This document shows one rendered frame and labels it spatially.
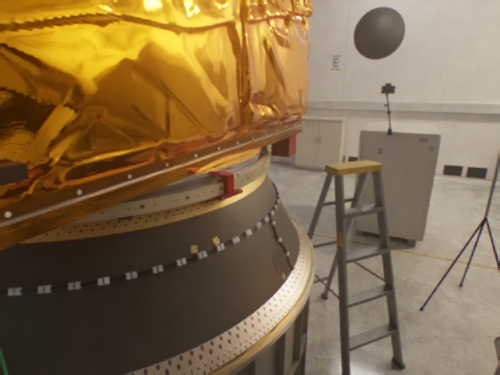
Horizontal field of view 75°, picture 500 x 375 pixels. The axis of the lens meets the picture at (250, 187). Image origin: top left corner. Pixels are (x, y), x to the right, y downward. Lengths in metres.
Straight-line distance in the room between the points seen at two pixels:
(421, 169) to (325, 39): 5.03
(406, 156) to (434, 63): 4.22
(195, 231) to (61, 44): 0.71
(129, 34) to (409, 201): 4.20
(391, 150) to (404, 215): 0.89
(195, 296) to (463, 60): 7.92
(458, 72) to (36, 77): 8.20
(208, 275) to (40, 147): 0.70
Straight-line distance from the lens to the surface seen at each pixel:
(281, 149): 2.20
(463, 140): 8.62
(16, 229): 0.80
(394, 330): 2.87
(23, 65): 0.73
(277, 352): 1.53
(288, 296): 1.46
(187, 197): 1.13
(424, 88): 8.46
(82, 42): 0.81
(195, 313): 1.18
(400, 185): 4.63
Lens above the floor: 2.05
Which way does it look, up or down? 17 degrees down
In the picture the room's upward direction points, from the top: straight up
